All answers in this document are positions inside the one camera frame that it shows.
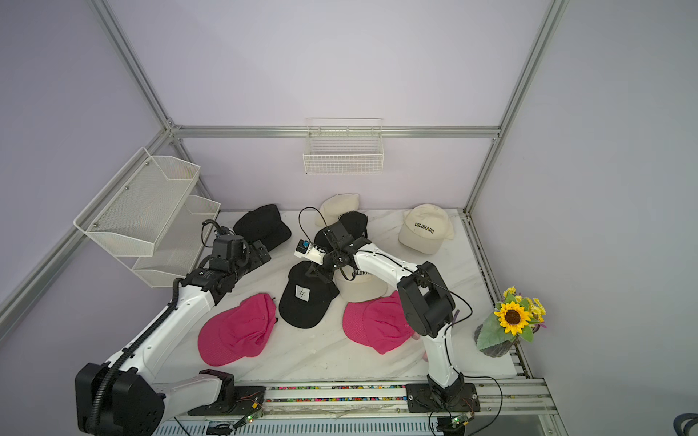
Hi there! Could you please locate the aluminium front rail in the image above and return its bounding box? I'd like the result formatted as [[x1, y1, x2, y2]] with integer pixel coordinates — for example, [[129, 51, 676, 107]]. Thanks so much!
[[156, 378, 567, 435]]

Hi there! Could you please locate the cream Colorado cap front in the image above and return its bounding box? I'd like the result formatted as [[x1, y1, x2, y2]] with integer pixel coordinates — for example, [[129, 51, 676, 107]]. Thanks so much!
[[334, 265, 388, 303]]

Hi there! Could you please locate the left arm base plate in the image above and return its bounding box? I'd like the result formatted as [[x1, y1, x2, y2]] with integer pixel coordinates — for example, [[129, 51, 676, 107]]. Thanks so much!
[[186, 385, 266, 416]]

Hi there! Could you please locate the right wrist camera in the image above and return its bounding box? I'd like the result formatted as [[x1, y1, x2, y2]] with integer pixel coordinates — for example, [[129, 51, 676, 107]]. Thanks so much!
[[294, 240, 326, 265]]

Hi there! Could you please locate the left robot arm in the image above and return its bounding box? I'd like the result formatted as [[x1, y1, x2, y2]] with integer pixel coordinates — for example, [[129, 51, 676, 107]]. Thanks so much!
[[75, 234, 271, 435]]

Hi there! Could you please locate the black cap with white patch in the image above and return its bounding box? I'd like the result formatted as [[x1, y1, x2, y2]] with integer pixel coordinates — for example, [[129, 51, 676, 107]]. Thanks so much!
[[278, 261, 339, 329]]

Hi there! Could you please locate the white wire wall basket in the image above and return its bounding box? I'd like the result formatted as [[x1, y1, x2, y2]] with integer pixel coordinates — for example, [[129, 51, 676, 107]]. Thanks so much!
[[303, 117, 385, 175]]

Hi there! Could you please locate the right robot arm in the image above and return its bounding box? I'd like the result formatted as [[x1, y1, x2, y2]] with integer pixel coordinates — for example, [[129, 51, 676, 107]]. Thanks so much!
[[318, 222, 465, 401]]

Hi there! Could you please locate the white two-tier mesh shelf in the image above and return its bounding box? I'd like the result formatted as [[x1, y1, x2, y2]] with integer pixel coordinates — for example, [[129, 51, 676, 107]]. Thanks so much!
[[74, 148, 221, 288]]

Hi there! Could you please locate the aluminium cage frame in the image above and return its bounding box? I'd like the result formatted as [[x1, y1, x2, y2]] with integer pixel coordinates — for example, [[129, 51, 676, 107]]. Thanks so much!
[[0, 0, 571, 421]]

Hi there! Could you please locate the cream colorado cap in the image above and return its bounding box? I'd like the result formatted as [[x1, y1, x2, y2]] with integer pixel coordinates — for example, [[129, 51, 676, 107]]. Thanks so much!
[[398, 203, 454, 255], [334, 265, 388, 303]]

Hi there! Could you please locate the magenta cap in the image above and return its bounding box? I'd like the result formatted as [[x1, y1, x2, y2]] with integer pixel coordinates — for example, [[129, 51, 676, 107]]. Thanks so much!
[[197, 294, 277, 367], [342, 291, 419, 355]]

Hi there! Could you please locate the sunflower bouquet in pot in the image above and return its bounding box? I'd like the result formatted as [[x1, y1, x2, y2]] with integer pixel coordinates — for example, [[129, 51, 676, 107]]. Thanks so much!
[[474, 286, 547, 358]]

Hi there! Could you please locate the plain black cap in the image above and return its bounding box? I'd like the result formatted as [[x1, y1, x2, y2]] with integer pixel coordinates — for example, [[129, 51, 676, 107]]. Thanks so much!
[[233, 205, 292, 252], [314, 211, 368, 251]]

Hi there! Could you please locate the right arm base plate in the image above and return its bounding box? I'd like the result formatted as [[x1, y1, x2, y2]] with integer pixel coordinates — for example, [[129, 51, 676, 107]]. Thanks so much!
[[405, 381, 481, 414]]

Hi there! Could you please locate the cream cap back middle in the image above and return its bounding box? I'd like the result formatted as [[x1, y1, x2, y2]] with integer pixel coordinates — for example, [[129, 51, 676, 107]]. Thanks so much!
[[316, 194, 360, 228]]

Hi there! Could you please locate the cream Colorado cap back right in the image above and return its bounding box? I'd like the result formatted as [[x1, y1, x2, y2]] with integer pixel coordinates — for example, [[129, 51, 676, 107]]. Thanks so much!
[[398, 203, 454, 255]]

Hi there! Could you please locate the right magenta cap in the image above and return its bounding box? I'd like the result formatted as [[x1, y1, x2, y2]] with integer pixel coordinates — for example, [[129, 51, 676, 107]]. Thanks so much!
[[342, 291, 419, 355]]

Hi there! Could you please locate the left magenta cap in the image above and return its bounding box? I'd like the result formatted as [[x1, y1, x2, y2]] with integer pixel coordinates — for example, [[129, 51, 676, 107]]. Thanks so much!
[[197, 294, 277, 367]]

